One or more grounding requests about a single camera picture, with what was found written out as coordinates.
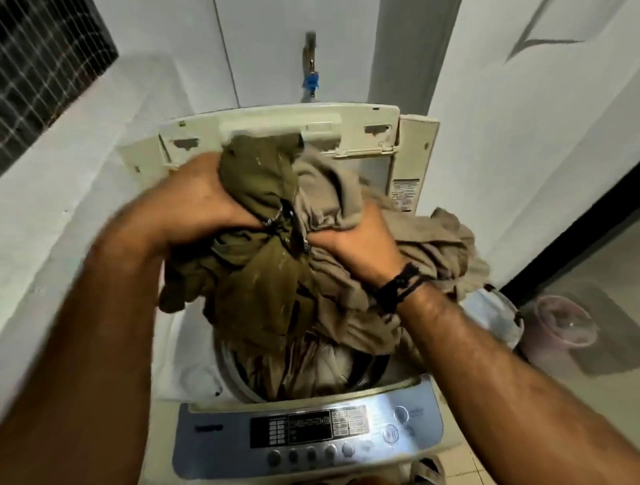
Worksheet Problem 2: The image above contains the person's left hand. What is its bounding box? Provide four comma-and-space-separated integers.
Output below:
145, 151, 266, 256

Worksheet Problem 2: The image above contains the person's right hand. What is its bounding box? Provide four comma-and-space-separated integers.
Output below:
305, 202, 407, 290

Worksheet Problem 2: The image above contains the tan clothes piece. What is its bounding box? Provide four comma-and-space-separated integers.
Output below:
292, 149, 491, 360

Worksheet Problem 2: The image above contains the washing machine glass lid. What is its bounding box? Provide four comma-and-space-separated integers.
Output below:
115, 102, 441, 216

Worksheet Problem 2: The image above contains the white and blue washing machine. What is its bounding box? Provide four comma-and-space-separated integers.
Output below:
115, 102, 463, 483

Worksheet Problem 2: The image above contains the person's left forearm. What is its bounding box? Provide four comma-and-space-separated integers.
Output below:
0, 219, 171, 485

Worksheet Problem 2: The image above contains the person's right forearm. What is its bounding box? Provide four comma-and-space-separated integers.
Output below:
399, 282, 640, 485

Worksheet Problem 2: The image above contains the white round laundry hamper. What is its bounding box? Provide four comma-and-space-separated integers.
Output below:
457, 284, 525, 350

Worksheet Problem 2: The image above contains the person's right sandal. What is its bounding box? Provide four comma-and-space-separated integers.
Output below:
409, 455, 446, 485

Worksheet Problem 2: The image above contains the black wrist band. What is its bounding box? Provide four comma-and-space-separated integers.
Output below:
372, 263, 431, 320

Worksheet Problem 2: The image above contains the black white warning sticker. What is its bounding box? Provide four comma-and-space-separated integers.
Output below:
389, 179, 422, 213

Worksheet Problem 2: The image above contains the blue water tap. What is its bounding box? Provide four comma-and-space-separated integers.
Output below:
299, 31, 321, 101

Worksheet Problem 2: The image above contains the pink plastic bucket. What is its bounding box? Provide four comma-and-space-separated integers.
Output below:
519, 294, 599, 370

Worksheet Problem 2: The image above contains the white window safety net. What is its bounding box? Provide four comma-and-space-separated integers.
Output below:
0, 0, 120, 176

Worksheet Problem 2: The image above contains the grey floor mat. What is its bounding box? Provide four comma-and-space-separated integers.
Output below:
565, 284, 640, 376

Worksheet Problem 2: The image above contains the white wall cable conduit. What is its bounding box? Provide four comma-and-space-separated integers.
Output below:
213, 0, 242, 109

